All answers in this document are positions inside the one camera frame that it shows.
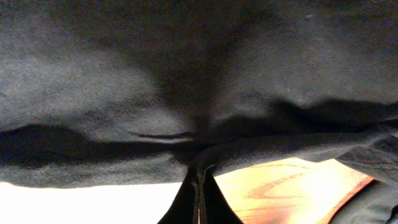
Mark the dark green t-shirt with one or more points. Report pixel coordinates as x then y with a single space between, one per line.
136 92

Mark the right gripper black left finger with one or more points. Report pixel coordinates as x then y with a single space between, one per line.
184 209

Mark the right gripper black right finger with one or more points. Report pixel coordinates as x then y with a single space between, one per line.
214 209

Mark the pile of black clothes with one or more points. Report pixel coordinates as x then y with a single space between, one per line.
376 203

